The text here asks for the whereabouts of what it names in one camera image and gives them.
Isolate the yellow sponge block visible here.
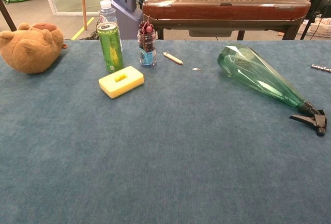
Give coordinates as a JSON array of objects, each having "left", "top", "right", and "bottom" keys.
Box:
[{"left": 98, "top": 66, "right": 145, "bottom": 99}]

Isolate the wooden pole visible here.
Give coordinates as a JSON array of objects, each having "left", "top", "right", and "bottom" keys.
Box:
[{"left": 79, "top": 0, "right": 88, "bottom": 31}]

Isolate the wooden mahjong table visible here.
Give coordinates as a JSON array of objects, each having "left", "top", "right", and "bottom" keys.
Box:
[{"left": 142, "top": 0, "right": 311, "bottom": 40}]

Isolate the brown plush toy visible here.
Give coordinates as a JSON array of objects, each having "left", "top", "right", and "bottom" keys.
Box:
[{"left": 0, "top": 22, "right": 68, "bottom": 74}]

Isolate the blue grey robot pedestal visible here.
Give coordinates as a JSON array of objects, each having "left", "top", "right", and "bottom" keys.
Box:
[{"left": 107, "top": 0, "right": 144, "bottom": 40}]

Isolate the clear plastic water bottle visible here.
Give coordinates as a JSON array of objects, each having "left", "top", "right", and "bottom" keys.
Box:
[{"left": 98, "top": 0, "right": 124, "bottom": 53}]

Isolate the green drink can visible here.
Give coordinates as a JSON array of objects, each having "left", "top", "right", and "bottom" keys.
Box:
[{"left": 96, "top": 22, "right": 125, "bottom": 73}]

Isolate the black tripod stand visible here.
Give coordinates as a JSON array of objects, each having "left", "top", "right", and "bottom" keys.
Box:
[{"left": 299, "top": 0, "right": 331, "bottom": 40}]

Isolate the green spray bottle black trigger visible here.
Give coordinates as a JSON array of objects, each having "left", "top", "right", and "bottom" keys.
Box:
[{"left": 217, "top": 42, "right": 328, "bottom": 137}]

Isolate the glass jar with red cherries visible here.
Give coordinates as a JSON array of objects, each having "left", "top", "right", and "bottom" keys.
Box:
[{"left": 137, "top": 16, "right": 158, "bottom": 68}]

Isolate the short wooden pencil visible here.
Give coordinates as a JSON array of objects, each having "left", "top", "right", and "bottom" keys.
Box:
[{"left": 162, "top": 51, "right": 184, "bottom": 66}]

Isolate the white plastic basket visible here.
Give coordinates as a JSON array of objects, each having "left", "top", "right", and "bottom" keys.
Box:
[{"left": 297, "top": 17, "right": 331, "bottom": 38}]

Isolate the dark slanted pole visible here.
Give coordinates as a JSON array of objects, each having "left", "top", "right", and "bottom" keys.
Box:
[{"left": 0, "top": 0, "right": 18, "bottom": 32}]

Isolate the blue table cloth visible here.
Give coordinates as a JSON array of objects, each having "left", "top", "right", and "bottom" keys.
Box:
[{"left": 0, "top": 39, "right": 331, "bottom": 224}]

